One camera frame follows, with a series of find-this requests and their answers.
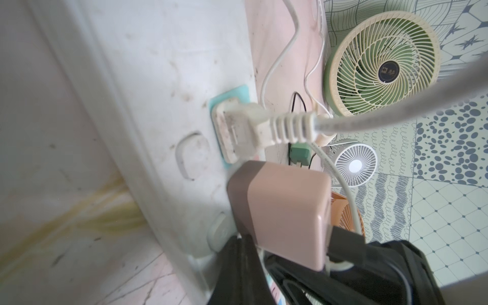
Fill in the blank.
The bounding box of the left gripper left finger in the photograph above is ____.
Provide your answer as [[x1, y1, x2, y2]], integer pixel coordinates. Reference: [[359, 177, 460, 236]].
[[207, 235, 276, 305]]

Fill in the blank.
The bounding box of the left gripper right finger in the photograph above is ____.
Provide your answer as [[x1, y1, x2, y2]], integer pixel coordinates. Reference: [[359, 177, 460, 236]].
[[264, 240, 445, 304]]

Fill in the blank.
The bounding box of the green USB charger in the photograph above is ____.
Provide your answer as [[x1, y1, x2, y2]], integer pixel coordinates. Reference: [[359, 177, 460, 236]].
[[288, 143, 313, 166]]

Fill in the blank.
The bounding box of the white power strip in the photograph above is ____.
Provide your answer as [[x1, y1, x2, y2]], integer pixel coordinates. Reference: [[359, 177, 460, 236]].
[[28, 1, 257, 304]]

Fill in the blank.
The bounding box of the orange small fan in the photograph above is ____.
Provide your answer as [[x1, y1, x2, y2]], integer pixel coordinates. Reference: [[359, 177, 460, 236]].
[[326, 192, 356, 245]]

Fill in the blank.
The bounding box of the small white desk fan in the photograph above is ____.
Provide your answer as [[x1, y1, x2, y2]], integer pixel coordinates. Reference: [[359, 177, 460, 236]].
[[325, 139, 378, 188]]

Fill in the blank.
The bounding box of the white fan plug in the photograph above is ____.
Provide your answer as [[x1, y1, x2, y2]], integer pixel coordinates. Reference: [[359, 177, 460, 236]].
[[211, 99, 318, 164]]

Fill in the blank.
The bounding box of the large green fan right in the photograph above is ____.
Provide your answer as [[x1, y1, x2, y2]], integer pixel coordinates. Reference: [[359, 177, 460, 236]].
[[324, 11, 441, 116]]

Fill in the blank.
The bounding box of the pink USB charger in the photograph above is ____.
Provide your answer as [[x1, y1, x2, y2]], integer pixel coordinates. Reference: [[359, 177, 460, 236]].
[[227, 160, 332, 271]]

